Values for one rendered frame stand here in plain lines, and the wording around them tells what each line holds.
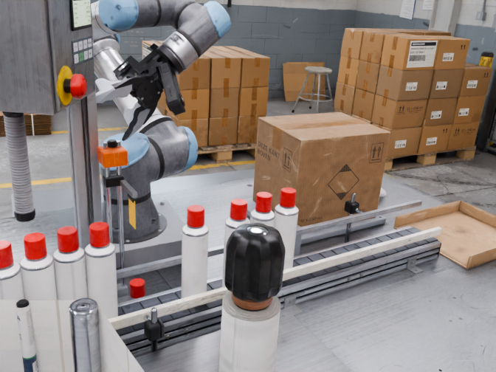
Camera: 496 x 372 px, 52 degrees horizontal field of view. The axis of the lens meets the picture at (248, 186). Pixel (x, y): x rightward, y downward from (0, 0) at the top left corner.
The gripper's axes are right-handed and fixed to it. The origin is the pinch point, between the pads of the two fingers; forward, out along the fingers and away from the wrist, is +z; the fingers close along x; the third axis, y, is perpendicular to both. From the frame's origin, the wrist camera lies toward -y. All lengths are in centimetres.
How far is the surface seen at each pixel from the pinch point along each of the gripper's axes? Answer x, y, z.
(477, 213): -80, -56, -66
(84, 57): 22.6, -6.5, -4.2
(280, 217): -17.9, -34.7, -12.5
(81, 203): 1.7, -11.8, 14.2
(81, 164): 6.9, -9.3, 9.0
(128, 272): -6.3, -25.3, 17.1
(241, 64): -248, 183, -126
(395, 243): -44, -51, -31
